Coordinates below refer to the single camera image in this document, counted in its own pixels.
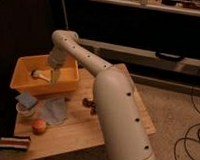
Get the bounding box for metal pole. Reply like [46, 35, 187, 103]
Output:
[61, 0, 70, 30]

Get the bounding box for black handle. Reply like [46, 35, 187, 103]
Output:
[156, 52, 184, 62]

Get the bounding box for grey metal rail case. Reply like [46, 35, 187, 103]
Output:
[80, 39, 200, 75]

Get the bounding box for yellow plastic bin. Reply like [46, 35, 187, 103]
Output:
[10, 55, 80, 96]

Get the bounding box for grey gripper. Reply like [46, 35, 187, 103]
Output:
[47, 46, 67, 84]

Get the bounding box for black cables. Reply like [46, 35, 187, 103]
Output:
[172, 59, 200, 160]

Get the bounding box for white shelf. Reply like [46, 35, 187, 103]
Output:
[53, 0, 200, 19]

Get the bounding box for striped eraser block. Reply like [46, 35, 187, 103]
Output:
[0, 136, 31, 151]

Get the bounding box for light blue cloth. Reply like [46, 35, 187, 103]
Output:
[40, 97, 67, 126]

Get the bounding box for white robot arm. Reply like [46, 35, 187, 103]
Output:
[48, 30, 156, 160]

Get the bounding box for dark grape bunch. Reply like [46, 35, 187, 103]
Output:
[82, 98, 96, 115]

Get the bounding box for white cup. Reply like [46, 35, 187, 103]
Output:
[16, 103, 36, 118]

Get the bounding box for red apple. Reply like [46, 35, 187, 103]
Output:
[32, 119, 47, 135]

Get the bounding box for wooden handled brush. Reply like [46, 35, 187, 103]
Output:
[31, 70, 49, 82]

